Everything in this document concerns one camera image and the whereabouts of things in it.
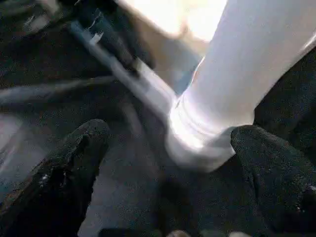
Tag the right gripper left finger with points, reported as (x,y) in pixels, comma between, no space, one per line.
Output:
(54,187)

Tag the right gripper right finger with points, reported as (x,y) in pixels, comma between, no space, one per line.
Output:
(279,187)

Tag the white plastic table leg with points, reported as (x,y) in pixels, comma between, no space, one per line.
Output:
(234,61)

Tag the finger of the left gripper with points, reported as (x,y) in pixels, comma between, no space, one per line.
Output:
(93,14)
(133,47)

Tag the black table mat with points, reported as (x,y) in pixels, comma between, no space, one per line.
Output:
(148,197)

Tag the white plastic table top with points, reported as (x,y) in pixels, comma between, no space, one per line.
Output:
(197,153)

